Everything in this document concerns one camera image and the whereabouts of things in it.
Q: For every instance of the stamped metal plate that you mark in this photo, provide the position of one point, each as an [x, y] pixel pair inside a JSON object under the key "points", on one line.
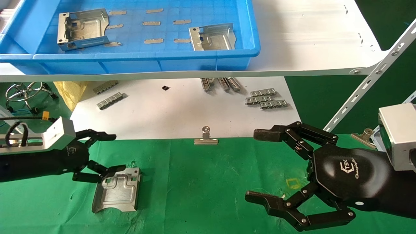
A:
{"points": [[117, 191]]}

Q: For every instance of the grey metal rail segment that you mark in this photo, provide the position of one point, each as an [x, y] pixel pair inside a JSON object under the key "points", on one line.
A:
{"points": [[258, 99], [223, 84], [211, 81], [111, 100], [273, 104], [105, 87], [205, 85], [263, 92], [234, 84]]}

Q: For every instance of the white paper sheet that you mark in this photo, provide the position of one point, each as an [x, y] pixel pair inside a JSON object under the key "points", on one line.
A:
{"points": [[162, 113]]}

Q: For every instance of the white slotted support rail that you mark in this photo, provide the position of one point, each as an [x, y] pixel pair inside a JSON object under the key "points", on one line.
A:
{"points": [[369, 81]]}

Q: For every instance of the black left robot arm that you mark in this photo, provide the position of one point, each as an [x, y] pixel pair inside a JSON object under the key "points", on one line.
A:
{"points": [[8, 167]]}

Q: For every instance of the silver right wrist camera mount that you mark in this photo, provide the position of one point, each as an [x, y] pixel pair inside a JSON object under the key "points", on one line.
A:
{"points": [[399, 136]]}

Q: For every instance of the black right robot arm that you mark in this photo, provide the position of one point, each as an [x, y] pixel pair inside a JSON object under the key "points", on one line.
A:
{"points": [[410, 195]]}

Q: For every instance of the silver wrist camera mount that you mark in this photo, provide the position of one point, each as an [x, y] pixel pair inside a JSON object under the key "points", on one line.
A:
{"points": [[399, 136], [55, 133]]}

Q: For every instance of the box-shaped sheet metal bracket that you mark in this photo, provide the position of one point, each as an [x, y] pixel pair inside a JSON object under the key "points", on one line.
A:
{"points": [[86, 27]]}

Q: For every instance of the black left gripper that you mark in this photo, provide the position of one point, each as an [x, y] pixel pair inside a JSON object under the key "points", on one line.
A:
{"points": [[61, 161]]}

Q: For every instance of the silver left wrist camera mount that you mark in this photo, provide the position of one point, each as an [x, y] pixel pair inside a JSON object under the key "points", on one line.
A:
{"points": [[55, 133]]}

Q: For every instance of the yellow crumpled cloth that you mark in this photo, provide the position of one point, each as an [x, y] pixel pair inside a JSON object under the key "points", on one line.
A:
{"points": [[70, 92]]}

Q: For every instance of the blue plastic bin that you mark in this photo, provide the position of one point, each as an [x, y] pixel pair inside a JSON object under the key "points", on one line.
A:
{"points": [[136, 61]]}

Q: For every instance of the yellow connector plug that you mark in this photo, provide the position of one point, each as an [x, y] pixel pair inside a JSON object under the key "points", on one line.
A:
{"points": [[45, 115]]}

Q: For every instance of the green table cloth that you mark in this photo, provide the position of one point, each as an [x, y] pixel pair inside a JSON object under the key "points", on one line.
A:
{"points": [[208, 182]]}

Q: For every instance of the sheet metal bracket part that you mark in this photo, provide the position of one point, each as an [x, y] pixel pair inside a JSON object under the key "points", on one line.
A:
{"points": [[214, 40]]}

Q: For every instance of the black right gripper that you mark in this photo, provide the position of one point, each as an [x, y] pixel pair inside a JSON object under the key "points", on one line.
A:
{"points": [[354, 175]]}

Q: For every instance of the brown tape strip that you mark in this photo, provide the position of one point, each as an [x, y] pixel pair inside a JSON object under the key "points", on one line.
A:
{"points": [[151, 23], [117, 12], [115, 26], [154, 10], [153, 41], [181, 21], [182, 40], [112, 44]]}

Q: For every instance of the silver binder clip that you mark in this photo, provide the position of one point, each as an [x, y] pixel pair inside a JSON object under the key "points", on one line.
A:
{"points": [[364, 137], [205, 140]]}

